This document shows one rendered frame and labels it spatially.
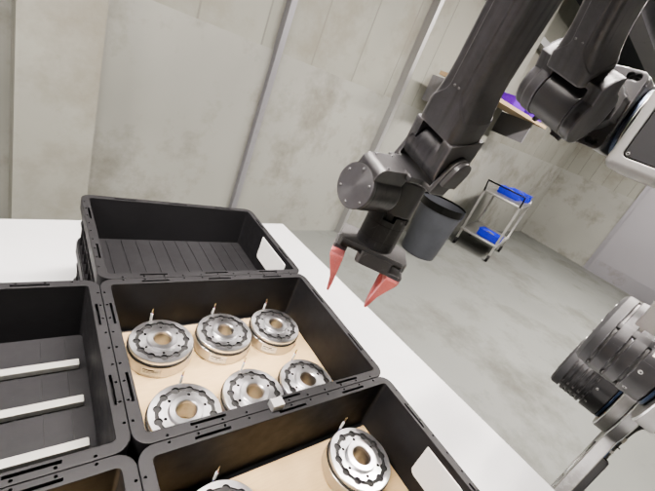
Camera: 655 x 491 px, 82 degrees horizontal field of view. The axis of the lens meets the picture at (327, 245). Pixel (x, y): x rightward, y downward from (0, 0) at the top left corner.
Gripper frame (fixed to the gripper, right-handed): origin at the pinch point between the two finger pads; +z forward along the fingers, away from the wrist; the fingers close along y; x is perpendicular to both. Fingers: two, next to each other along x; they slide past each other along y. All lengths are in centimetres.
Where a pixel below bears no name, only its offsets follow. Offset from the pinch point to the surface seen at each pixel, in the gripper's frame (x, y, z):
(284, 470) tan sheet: -13.6, 1.9, 23.7
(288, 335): 10.9, -5.3, 20.1
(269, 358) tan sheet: 5.9, -6.9, 23.3
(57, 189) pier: 110, -138, 72
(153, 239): 28, -45, 23
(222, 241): 40, -33, 23
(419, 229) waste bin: 319, 74, 66
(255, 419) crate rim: -16.2, -5.1, 14.0
